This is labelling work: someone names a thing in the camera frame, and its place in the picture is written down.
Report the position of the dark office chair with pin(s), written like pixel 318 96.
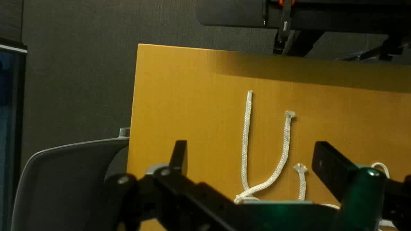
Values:
pixel 65 188

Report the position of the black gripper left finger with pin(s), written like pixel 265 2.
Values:
pixel 178 156

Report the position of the black breadboard mounting table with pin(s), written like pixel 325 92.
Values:
pixel 342 17

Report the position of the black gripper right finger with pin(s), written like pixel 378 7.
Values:
pixel 334 167

